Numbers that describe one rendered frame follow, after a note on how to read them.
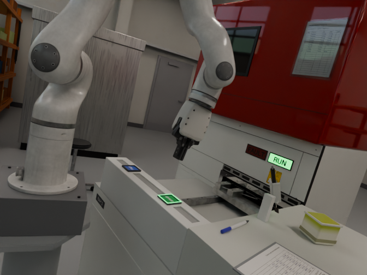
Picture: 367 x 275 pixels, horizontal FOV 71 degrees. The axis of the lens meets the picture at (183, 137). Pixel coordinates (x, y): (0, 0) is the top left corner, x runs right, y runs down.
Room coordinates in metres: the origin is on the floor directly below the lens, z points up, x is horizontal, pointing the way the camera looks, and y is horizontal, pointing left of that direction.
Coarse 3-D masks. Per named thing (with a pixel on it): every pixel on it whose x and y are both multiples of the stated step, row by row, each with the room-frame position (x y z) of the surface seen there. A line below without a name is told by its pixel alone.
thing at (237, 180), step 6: (222, 174) 1.33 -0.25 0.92; (228, 174) 1.30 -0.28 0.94; (222, 180) 1.32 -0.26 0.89; (234, 180) 1.26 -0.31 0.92; (240, 180) 1.24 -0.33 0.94; (246, 186) 1.20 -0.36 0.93; (252, 186) 1.18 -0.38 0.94; (258, 192) 1.15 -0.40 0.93; (264, 192) 1.13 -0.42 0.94; (246, 198) 1.19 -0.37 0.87; (258, 204) 1.14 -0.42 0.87; (282, 204) 1.06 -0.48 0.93; (288, 204) 1.04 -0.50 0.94
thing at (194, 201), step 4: (204, 196) 1.13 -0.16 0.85; (208, 196) 1.14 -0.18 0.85; (212, 196) 1.16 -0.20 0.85; (216, 196) 1.17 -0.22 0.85; (184, 200) 1.03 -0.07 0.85; (188, 200) 1.04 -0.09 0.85; (192, 200) 1.06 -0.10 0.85; (196, 200) 1.07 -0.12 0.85; (200, 200) 1.09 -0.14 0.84; (204, 200) 1.11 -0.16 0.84; (208, 200) 1.13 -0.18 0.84; (212, 200) 1.15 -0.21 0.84; (216, 200) 1.16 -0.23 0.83; (220, 200) 1.18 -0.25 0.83; (224, 200) 1.20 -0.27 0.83; (188, 204) 1.05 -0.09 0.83; (192, 204) 1.06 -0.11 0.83; (196, 204) 1.08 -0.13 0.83; (200, 204) 1.10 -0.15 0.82; (204, 204) 1.11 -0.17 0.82
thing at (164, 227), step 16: (112, 160) 0.99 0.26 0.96; (128, 160) 1.04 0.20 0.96; (112, 176) 0.95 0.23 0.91; (128, 176) 0.86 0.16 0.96; (144, 176) 0.90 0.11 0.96; (112, 192) 0.93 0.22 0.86; (128, 192) 0.84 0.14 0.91; (144, 192) 0.77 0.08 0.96; (160, 192) 0.80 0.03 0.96; (128, 208) 0.82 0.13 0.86; (144, 208) 0.75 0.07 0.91; (160, 208) 0.70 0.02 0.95; (176, 208) 0.71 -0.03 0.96; (192, 208) 0.73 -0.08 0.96; (144, 224) 0.74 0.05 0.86; (160, 224) 0.68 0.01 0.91; (176, 224) 0.63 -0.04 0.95; (192, 224) 0.63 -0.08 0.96; (160, 240) 0.67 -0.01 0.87; (176, 240) 0.62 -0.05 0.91; (160, 256) 0.66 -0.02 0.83; (176, 256) 0.61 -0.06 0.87
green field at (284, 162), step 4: (272, 156) 1.15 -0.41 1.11; (276, 156) 1.13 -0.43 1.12; (268, 160) 1.16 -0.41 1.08; (272, 160) 1.15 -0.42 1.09; (276, 160) 1.13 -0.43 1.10; (280, 160) 1.12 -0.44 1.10; (284, 160) 1.10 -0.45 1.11; (288, 160) 1.09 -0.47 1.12; (276, 164) 1.13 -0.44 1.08; (280, 164) 1.11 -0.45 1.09; (284, 164) 1.10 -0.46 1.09; (288, 164) 1.09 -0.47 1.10; (288, 168) 1.08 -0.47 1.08
